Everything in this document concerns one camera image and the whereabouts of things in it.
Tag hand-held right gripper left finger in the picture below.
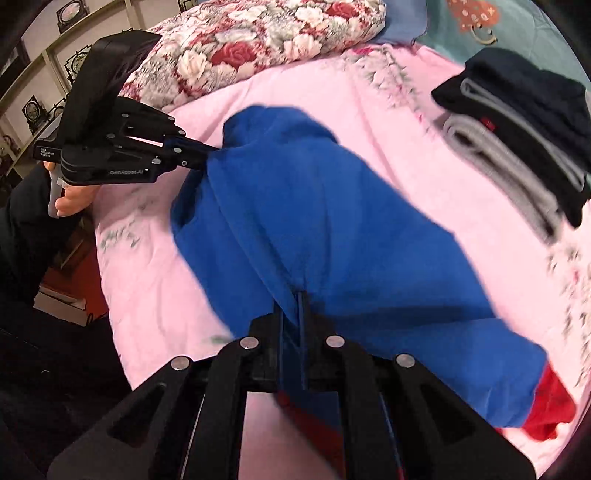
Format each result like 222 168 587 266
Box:
46 311 283 480

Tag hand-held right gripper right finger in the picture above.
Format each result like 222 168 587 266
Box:
297 292 537 480

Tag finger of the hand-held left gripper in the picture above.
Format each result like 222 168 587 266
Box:
121 137 213 177
117 98 223 154

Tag blue pants with red cuffs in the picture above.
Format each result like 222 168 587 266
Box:
170 105 578 480

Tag person's left forearm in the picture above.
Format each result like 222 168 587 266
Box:
0 161 99 308

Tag person's left hand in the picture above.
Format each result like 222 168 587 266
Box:
54 184 101 219

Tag framed ornament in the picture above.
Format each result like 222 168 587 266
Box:
64 45 94 81
22 95 52 136
56 0 89 34

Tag wooden display shelf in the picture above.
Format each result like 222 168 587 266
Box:
0 0 153 178

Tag red floral pillow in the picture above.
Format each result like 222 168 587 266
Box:
121 0 387 112

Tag red box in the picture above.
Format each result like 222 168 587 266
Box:
33 265 112 326

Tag pink floral bed sheet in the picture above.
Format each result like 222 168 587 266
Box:
95 44 591 480

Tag blue pillow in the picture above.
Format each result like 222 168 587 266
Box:
369 0 428 45

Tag grey folded garment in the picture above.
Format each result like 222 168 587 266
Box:
441 78 588 243

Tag navy folded garment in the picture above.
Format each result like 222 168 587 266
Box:
431 47 591 228

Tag teal pillow with red print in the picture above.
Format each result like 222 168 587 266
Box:
418 0 591 88

